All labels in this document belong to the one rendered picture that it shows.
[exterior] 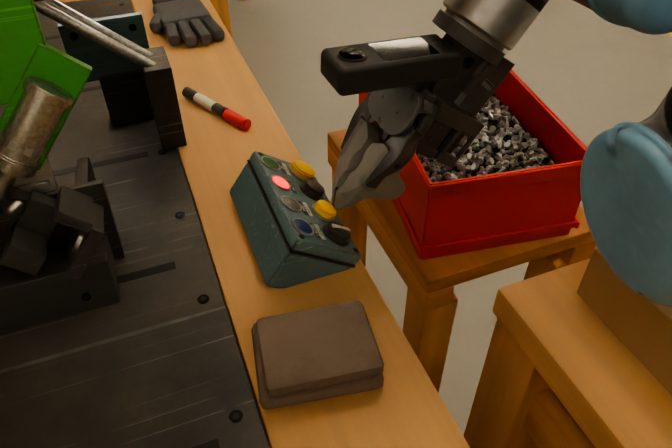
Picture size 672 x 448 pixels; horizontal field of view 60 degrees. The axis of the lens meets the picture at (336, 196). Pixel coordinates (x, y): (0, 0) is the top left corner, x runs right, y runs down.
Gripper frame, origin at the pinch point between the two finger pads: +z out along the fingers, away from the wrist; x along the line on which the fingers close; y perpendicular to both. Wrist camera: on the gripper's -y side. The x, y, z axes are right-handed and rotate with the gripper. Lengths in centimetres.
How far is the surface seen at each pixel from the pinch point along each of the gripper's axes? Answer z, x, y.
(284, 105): 53, 169, 89
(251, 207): 6.1, 3.5, -5.4
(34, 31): -1.5, 8.3, -28.6
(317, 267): 4.9, -5.7, -1.6
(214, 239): 10.8, 3.3, -7.3
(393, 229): 5.8, 7.2, 17.4
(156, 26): 8, 55, -7
